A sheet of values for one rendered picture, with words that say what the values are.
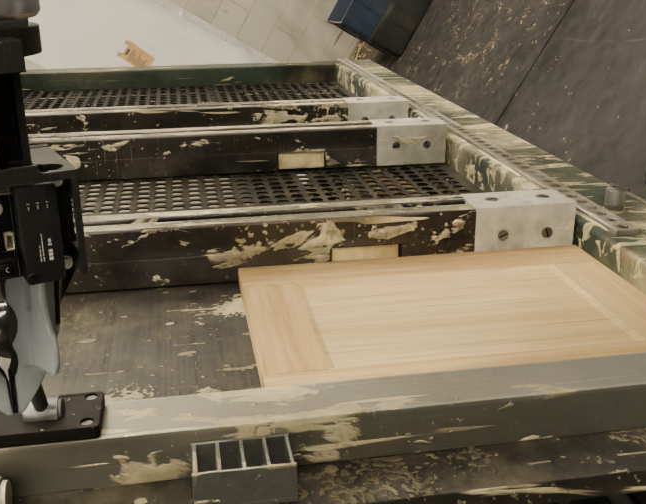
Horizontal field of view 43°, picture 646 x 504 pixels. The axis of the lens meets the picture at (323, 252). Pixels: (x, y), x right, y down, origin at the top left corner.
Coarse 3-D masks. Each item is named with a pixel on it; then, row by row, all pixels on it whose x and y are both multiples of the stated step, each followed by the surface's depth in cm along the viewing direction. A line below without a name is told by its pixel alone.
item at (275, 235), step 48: (528, 192) 101; (96, 240) 88; (144, 240) 89; (192, 240) 90; (240, 240) 91; (288, 240) 92; (336, 240) 93; (384, 240) 94; (432, 240) 96; (480, 240) 96; (528, 240) 98; (96, 288) 90
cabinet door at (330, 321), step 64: (448, 256) 95; (512, 256) 95; (576, 256) 95; (256, 320) 79; (320, 320) 80; (384, 320) 80; (448, 320) 80; (512, 320) 79; (576, 320) 79; (640, 320) 78
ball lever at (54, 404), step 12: (0, 300) 49; (0, 312) 48; (0, 324) 48; (0, 336) 48; (0, 348) 48; (36, 396) 55; (48, 396) 58; (36, 408) 56; (48, 408) 57; (60, 408) 57; (24, 420) 56; (36, 420) 56
